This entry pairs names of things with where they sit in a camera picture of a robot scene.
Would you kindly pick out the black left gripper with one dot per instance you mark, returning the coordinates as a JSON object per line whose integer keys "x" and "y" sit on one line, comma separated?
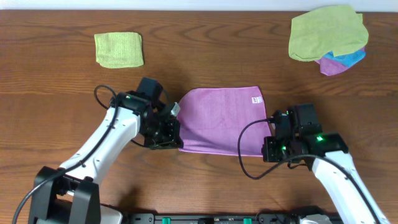
{"x": 170, "y": 133}

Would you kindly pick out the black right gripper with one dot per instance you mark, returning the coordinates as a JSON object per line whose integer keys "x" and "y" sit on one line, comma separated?
{"x": 268, "y": 151}

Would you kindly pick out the purple microfibre cloth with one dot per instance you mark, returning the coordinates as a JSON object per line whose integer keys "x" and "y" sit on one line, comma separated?
{"x": 211, "y": 119}

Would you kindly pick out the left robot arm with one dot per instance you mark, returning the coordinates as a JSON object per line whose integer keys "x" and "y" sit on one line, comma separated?
{"x": 71, "y": 193}

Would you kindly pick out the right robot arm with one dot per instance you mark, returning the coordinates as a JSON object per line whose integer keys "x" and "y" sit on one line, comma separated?
{"x": 327, "y": 156}

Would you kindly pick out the folded light green cloth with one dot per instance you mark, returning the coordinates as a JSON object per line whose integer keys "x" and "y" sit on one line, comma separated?
{"x": 119, "y": 50}

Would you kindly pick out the blue cloth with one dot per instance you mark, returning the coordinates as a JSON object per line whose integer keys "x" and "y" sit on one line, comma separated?
{"x": 347, "y": 60}

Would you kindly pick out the unfolded green cloth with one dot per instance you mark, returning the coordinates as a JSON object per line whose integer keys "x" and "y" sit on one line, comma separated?
{"x": 338, "y": 29}

